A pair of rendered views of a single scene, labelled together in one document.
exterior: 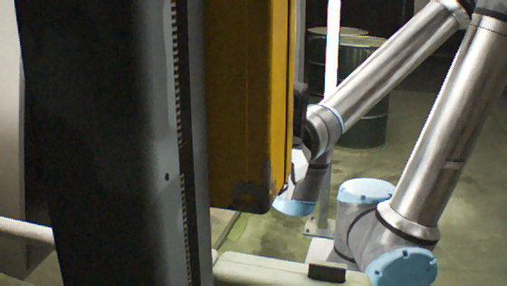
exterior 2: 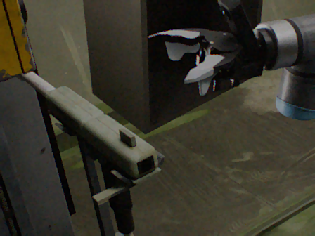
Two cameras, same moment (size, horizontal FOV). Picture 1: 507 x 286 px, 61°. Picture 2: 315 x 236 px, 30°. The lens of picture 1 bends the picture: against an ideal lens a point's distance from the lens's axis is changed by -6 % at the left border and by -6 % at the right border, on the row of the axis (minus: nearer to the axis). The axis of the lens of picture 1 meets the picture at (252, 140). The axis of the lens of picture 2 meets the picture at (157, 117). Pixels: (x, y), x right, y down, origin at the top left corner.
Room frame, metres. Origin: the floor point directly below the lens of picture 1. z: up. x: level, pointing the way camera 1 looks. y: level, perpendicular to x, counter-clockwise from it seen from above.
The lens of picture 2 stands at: (-0.15, -0.63, 1.59)
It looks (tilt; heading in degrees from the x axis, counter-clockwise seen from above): 29 degrees down; 45
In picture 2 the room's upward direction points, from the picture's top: 10 degrees counter-clockwise
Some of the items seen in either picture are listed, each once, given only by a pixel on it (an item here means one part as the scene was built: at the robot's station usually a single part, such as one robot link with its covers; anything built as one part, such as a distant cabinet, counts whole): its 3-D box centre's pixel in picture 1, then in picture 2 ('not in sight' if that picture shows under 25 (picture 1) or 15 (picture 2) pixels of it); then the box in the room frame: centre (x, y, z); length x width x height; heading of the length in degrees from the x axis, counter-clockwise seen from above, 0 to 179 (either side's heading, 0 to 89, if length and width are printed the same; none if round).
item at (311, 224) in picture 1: (322, 227); not in sight; (2.29, -0.41, 0.01); 0.20 x 0.20 x 0.01; 73
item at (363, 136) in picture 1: (357, 91); not in sight; (3.75, -0.90, 0.44); 0.59 x 0.58 x 0.89; 178
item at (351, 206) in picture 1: (367, 216); not in sight; (1.00, -0.29, 0.83); 0.17 x 0.15 x 0.18; 6
